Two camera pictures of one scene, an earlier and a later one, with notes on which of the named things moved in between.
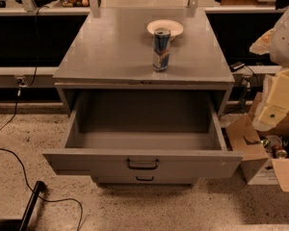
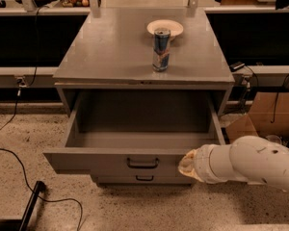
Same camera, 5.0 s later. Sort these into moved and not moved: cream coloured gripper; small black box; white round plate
Moved: cream coloured gripper
Not moved: white round plate; small black box
